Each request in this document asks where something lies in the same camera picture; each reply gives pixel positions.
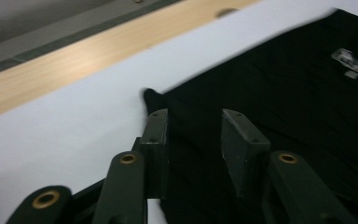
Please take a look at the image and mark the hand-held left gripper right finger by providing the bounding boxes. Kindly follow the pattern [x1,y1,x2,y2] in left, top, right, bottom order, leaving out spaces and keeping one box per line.
[221,108,271,199]

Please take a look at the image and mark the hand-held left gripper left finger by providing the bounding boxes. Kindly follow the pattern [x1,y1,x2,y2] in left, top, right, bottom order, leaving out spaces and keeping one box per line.
[139,108,171,200]

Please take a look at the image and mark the black pants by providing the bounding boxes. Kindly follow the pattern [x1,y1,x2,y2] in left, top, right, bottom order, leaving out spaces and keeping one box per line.
[143,8,358,224]

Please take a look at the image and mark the white table mat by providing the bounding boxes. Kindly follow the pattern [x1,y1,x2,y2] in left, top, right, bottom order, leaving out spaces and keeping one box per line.
[0,0,358,224]

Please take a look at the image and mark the round brown table cap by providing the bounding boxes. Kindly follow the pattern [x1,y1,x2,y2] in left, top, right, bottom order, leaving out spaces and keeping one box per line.
[215,7,239,19]

